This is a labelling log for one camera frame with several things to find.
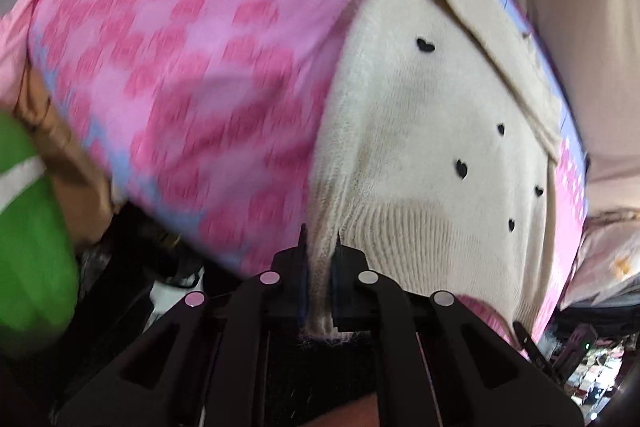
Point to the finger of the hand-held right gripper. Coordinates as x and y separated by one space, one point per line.
535 349

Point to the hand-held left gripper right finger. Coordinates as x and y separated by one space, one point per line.
337 287

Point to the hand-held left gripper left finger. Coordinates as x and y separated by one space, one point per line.
303 279

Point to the cream knit sweater black hearts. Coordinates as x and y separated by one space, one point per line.
440 147

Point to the cluttered shelf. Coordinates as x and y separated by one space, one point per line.
595 362

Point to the floral pillow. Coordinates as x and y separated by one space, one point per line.
610 252

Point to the pink checkered blanket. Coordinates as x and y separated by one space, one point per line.
200 72

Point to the tan cloth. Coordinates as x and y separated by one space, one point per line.
70 167

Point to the green cloth white stripe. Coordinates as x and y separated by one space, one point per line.
27 237

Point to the beige curtain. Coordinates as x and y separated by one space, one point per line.
560 7

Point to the light pink cloth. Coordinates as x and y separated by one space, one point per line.
12 47

